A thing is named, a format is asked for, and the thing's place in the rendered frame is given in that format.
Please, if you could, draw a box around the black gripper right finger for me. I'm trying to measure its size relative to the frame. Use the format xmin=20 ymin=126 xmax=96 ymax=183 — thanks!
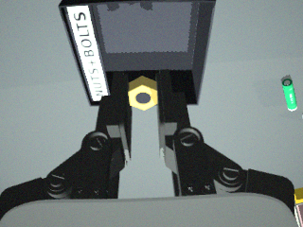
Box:
xmin=156 ymin=69 xmax=294 ymax=215

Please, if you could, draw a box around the dark grey rack of bins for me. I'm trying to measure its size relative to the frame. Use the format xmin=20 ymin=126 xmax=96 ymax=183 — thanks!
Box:
xmin=58 ymin=0 xmax=216 ymax=107

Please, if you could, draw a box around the yellow hex nut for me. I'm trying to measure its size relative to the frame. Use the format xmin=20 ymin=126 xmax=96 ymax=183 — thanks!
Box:
xmin=129 ymin=76 xmax=157 ymax=110

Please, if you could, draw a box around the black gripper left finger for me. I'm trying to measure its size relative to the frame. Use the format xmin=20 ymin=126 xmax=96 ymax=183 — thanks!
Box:
xmin=0 ymin=72 xmax=132 ymax=219

